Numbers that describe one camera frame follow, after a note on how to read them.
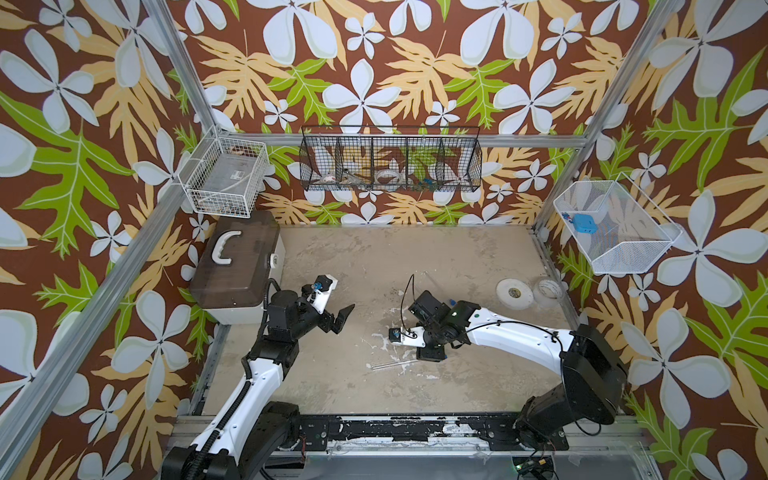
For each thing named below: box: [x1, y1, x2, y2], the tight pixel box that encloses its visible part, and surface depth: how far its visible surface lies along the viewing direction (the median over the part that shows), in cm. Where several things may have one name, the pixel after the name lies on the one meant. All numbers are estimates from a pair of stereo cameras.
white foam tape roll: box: [496, 278, 534, 310], surface depth 103 cm
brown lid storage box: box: [189, 210, 285, 325], surface depth 89 cm
